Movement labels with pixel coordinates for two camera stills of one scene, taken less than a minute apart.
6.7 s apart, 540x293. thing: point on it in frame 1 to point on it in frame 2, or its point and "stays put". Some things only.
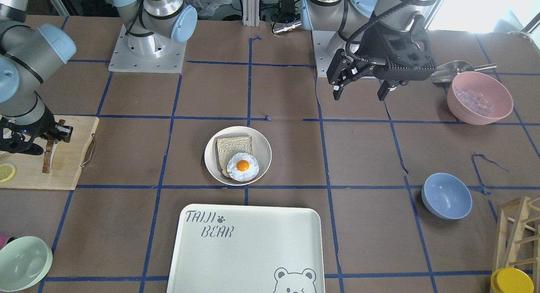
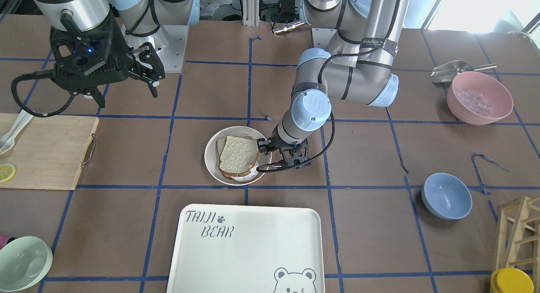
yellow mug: x=511 y=280 stays put
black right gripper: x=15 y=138 to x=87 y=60
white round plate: x=261 y=149 stays put
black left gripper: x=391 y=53 to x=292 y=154
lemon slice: x=7 y=171 stays put
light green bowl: x=25 y=261 stays put
